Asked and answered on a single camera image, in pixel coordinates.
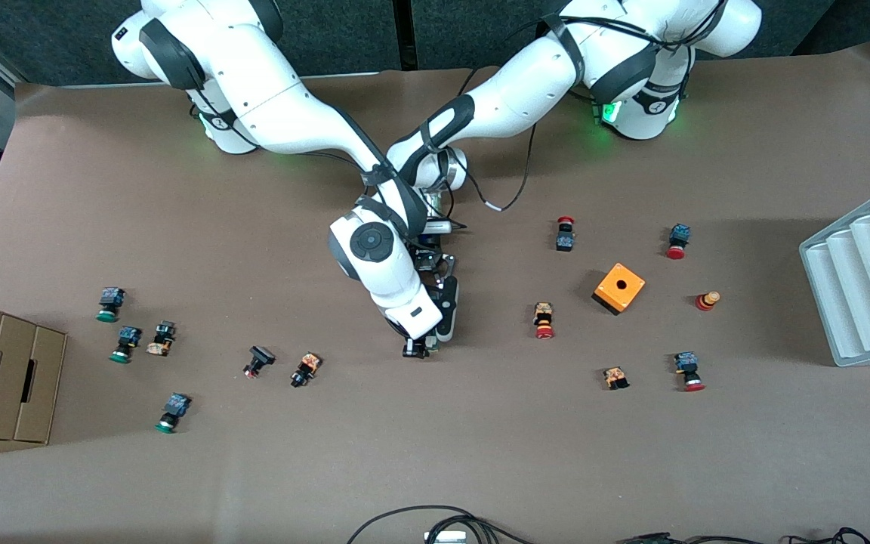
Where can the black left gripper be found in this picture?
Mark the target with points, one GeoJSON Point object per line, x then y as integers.
{"type": "Point", "coordinates": [429, 259]}

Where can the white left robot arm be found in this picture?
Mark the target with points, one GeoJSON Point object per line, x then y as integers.
{"type": "Point", "coordinates": [526, 91]}

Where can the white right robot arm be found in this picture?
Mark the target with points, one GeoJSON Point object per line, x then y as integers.
{"type": "Point", "coordinates": [284, 91]}

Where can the red mushroom button orange block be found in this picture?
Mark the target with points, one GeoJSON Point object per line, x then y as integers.
{"type": "Point", "coordinates": [544, 317]}

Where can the red push button black block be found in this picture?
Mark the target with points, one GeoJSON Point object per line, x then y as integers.
{"type": "Point", "coordinates": [565, 242]}

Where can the small orange contact block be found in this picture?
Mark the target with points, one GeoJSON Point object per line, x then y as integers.
{"type": "Point", "coordinates": [615, 375]}

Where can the green mushroom push button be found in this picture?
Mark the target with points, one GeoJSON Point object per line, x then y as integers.
{"type": "Point", "coordinates": [175, 406]}
{"type": "Point", "coordinates": [110, 300]}
{"type": "Point", "coordinates": [128, 338]}

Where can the red mushroom button blue block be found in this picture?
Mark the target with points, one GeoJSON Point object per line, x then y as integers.
{"type": "Point", "coordinates": [680, 234]}
{"type": "Point", "coordinates": [686, 363]}

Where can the red yellow stacked button part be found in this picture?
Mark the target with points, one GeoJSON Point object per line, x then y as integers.
{"type": "Point", "coordinates": [705, 302]}

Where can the brown cardboard box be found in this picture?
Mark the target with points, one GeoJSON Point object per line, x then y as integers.
{"type": "Point", "coordinates": [8, 378]}

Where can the grey ribbed plastic tray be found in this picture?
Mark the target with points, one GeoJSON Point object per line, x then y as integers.
{"type": "Point", "coordinates": [858, 287]}

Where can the black selector switch orange block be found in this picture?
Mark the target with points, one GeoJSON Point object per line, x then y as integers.
{"type": "Point", "coordinates": [306, 366]}
{"type": "Point", "coordinates": [161, 341]}

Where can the black flat-head switch red block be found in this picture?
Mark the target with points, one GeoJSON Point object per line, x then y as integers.
{"type": "Point", "coordinates": [260, 355]}

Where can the orange button enclosure box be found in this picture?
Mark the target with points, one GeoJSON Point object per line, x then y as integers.
{"type": "Point", "coordinates": [620, 287]}

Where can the black vertical post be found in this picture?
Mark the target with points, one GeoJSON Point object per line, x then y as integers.
{"type": "Point", "coordinates": [403, 34]}

